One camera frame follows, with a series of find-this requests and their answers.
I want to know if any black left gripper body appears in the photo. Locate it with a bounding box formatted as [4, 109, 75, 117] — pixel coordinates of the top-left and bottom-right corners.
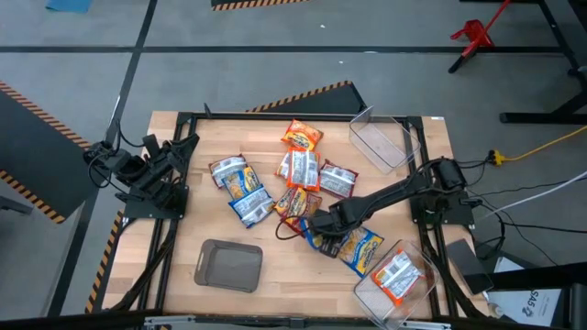
[156, 145, 186, 177]

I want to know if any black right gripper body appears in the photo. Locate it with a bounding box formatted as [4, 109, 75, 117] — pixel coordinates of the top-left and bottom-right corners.
[306, 200, 350, 240]

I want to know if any blue Maruchan noodle packet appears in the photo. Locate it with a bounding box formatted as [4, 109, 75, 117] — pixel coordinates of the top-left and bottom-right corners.
[221, 165, 262, 202]
[300, 218, 329, 251]
[227, 184, 276, 229]
[337, 226, 385, 279]

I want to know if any orange Maruchan noodle packet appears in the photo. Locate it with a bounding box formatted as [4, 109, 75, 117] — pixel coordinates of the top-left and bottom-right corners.
[281, 118, 325, 151]
[371, 249, 424, 307]
[286, 147, 322, 193]
[274, 151, 292, 180]

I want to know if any clear plastic bin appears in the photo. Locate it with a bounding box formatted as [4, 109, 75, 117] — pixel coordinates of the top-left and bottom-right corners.
[348, 105, 422, 175]
[353, 238, 440, 330]

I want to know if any gray plastic bin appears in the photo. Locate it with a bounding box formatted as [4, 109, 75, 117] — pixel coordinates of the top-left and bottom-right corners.
[194, 238, 264, 293]

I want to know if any black hazard-striped wedge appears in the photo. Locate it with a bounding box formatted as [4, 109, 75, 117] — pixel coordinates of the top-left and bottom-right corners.
[246, 80, 368, 116]

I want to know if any black hazard-striped platform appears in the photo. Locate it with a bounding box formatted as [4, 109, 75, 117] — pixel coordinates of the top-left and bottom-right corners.
[210, 0, 311, 12]
[0, 81, 100, 225]

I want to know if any black tablet device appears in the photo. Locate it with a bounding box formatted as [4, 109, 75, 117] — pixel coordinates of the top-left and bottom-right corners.
[445, 237, 495, 296]

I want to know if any blue mat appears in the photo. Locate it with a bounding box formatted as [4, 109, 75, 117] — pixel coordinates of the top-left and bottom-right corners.
[44, 0, 94, 14]

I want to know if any white printed paper sheet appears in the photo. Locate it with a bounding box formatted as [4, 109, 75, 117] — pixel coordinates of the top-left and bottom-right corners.
[486, 256, 563, 327]

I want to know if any red stand with black leg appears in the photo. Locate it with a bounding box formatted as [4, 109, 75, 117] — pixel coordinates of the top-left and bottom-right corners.
[448, 0, 513, 74]

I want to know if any black metal table frame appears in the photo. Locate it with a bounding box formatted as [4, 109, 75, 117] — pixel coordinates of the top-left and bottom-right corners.
[104, 103, 478, 330]

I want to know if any white cable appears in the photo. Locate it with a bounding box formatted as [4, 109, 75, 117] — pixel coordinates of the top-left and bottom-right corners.
[481, 170, 587, 217]

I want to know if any yellow power cable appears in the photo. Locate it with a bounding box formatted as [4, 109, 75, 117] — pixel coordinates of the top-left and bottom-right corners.
[502, 124, 587, 162]

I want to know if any black table leg frame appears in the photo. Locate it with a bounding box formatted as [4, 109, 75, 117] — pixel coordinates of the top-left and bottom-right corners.
[460, 0, 587, 125]

